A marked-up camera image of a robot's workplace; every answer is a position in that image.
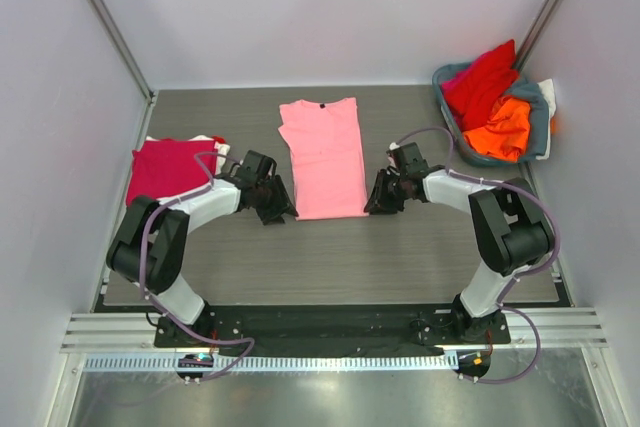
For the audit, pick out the right aluminium frame post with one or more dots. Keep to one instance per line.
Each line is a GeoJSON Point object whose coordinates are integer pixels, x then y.
{"type": "Point", "coordinates": [552, 2]}

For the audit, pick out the orange t shirt in basket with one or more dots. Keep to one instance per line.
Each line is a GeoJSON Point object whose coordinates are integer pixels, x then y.
{"type": "Point", "coordinates": [505, 135]}

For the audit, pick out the red t shirt in basket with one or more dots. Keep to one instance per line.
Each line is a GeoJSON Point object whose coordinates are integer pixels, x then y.
{"type": "Point", "coordinates": [471, 93]}

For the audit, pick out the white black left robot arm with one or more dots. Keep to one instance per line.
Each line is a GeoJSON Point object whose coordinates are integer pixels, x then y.
{"type": "Point", "coordinates": [149, 245]}

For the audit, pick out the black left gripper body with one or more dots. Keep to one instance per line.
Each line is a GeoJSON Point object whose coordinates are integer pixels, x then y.
{"type": "Point", "coordinates": [263, 188]}

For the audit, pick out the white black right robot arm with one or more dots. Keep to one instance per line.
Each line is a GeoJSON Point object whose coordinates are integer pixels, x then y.
{"type": "Point", "coordinates": [511, 229]}

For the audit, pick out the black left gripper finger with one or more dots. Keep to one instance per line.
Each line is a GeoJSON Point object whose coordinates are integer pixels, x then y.
{"type": "Point", "coordinates": [279, 192]}
{"type": "Point", "coordinates": [271, 212]}

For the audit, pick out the pink t shirt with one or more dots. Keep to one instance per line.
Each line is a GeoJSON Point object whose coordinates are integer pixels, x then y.
{"type": "Point", "coordinates": [324, 140]}

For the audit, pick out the slotted cable duct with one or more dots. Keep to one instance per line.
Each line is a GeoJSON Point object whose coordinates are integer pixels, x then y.
{"type": "Point", "coordinates": [204, 363]}

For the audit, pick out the left aluminium frame post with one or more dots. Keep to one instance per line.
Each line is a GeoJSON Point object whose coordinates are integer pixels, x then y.
{"type": "Point", "coordinates": [116, 38]}

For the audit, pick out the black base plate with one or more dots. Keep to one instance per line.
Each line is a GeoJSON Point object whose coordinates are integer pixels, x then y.
{"type": "Point", "coordinates": [342, 331]}

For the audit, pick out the grey blue t shirt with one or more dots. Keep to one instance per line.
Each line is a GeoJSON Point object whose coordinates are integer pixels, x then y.
{"type": "Point", "coordinates": [539, 141]}

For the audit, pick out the aluminium frame post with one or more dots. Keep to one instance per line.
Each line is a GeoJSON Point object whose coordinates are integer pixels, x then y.
{"type": "Point", "coordinates": [552, 2]}
{"type": "Point", "coordinates": [116, 38]}

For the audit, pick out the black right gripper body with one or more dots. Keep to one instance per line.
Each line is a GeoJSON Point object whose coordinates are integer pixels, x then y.
{"type": "Point", "coordinates": [391, 189]}

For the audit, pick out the folded crimson t shirt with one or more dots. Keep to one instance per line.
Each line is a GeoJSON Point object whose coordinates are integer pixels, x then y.
{"type": "Point", "coordinates": [164, 168]}

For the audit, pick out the white cloth in basket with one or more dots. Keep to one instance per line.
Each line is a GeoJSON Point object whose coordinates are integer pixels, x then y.
{"type": "Point", "coordinates": [548, 92]}

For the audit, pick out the teal laundry basket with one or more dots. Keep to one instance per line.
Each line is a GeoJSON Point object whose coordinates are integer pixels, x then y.
{"type": "Point", "coordinates": [441, 75]}

